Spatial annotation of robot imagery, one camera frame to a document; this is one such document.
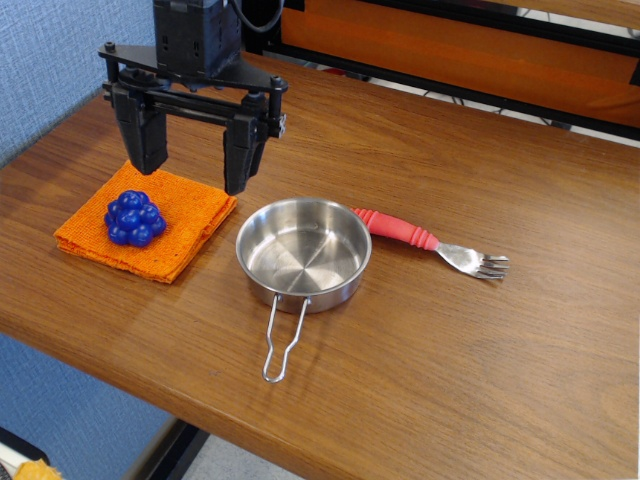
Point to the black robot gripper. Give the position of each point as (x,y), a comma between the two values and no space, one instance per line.
(194,70)

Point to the blue toy grape bunch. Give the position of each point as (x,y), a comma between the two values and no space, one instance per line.
(133,220)

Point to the folded orange cloth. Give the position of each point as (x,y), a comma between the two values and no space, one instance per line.
(193,212)

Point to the small steel pan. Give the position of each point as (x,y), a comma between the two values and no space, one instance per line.
(301,256)

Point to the yellow object at floor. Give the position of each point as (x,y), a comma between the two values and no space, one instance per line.
(22,460)

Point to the fork with red handle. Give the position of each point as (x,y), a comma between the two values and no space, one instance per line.
(465,260)

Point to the black table leg frame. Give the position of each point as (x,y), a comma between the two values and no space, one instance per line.
(170,453)

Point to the orange board with black frame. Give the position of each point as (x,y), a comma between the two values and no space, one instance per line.
(507,54)

